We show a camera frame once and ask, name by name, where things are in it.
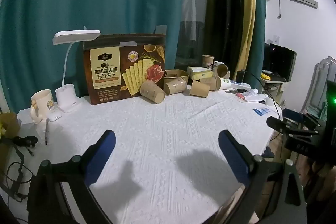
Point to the blue card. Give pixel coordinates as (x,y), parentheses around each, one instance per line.
(261,111)

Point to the black power plug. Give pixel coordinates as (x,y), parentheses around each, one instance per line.
(25,140)

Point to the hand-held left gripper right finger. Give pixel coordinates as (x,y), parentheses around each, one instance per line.
(233,154)

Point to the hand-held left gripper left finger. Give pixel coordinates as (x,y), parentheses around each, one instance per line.
(101,151)

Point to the white desk lamp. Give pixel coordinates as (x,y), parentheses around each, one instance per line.
(67,98)

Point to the white papers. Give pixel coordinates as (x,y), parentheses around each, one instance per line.
(252,96)

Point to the cream ceramic mug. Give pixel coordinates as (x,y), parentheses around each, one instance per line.
(42,104)

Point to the bunch of keys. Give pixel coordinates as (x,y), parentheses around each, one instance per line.
(236,91)

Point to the black phone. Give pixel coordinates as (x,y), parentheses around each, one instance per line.
(240,76)

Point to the white paper cup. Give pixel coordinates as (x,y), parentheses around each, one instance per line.
(225,83)

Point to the small side desk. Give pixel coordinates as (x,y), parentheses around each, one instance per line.
(273,83)

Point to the yellow paper bag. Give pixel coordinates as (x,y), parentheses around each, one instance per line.
(8,125)

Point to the yellow and white box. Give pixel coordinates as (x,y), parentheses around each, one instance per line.
(200,73)

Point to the dark glass window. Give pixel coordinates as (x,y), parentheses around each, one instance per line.
(207,8)

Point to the brown paper cup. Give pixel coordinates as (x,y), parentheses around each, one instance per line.
(208,60)
(212,82)
(199,88)
(221,71)
(175,85)
(152,92)

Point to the narrow teal curtain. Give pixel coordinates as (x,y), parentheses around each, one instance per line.
(260,24)

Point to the black monitor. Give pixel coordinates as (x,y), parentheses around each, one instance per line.
(281,61)

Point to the grey pen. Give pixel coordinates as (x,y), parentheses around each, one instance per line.
(46,133)

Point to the grey panelled chair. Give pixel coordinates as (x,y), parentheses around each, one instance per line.
(323,85)

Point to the white textured tablecloth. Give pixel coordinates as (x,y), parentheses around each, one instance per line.
(162,140)

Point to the brown paper tray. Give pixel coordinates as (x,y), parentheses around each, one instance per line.
(176,73)

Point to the yellow curtain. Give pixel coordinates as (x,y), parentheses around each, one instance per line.
(249,11)

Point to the brown cracker box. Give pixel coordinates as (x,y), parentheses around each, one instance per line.
(113,71)

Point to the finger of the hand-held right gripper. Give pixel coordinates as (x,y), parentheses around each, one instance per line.
(291,115)
(279,124)

